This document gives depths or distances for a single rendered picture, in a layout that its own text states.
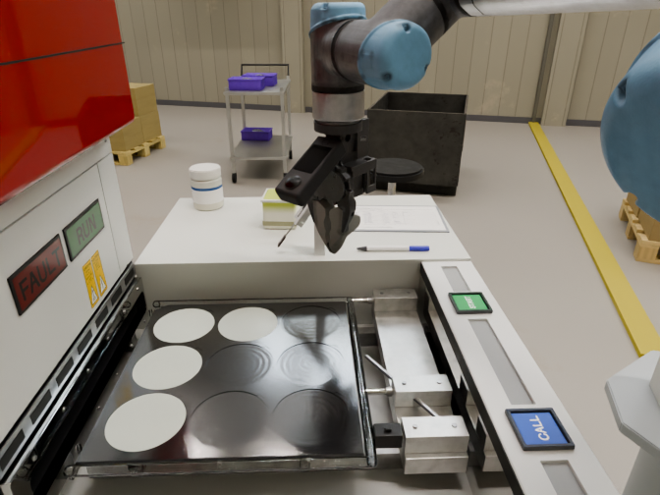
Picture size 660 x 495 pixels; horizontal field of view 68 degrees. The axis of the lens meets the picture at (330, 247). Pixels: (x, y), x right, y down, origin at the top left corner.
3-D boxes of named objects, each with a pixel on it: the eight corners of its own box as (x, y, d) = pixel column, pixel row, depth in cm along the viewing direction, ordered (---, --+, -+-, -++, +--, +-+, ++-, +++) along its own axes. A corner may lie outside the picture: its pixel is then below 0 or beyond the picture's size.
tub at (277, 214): (261, 230, 103) (259, 199, 100) (267, 216, 110) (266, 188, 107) (297, 230, 103) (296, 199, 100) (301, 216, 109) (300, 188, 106)
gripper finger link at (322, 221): (351, 243, 83) (352, 192, 79) (327, 255, 79) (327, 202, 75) (337, 238, 85) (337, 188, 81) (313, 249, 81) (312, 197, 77)
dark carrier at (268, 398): (77, 466, 58) (75, 462, 58) (157, 307, 89) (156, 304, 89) (363, 457, 59) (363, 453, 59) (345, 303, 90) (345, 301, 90)
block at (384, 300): (373, 311, 90) (374, 298, 89) (371, 302, 94) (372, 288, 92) (416, 310, 91) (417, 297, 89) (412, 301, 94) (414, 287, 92)
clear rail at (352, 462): (62, 480, 57) (59, 471, 56) (67, 470, 58) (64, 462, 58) (378, 470, 58) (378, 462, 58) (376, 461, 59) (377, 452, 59)
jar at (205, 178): (191, 211, 112) (185, 171, 108) (196, 200, 119) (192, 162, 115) (221, 211, 113) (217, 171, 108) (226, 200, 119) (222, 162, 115)
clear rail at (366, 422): (366, 470, 58) (366, 463, 58) (346, 302, 92) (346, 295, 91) (378, 470, 58) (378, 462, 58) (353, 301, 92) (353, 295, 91)
